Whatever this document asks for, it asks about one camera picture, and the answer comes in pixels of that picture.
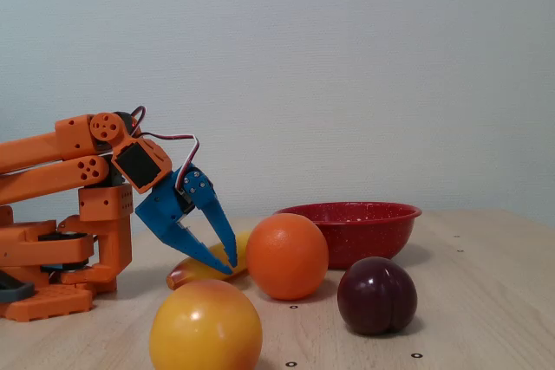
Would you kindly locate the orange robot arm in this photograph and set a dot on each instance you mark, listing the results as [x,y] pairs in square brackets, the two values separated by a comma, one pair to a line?
[43,149]

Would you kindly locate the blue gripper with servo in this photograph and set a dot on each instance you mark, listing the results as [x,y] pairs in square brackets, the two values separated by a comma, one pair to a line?
[161,209]

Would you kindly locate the orange robot base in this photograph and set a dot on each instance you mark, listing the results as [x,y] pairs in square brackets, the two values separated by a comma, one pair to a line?
[43,305]

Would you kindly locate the dark purple toy plum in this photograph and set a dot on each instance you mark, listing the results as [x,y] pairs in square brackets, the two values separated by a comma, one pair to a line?
[377,296]

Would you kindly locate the orange toy fruit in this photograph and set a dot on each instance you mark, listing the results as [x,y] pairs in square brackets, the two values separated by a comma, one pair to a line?
[286,257]

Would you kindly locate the yellow toy banana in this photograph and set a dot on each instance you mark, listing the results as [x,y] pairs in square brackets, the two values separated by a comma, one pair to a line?
[195,269]

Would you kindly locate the yellow toy peach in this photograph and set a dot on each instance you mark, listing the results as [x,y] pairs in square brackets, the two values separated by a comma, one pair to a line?
[204,326]

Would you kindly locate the red speckled bowl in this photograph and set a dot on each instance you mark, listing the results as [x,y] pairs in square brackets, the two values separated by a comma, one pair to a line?
[368,231]

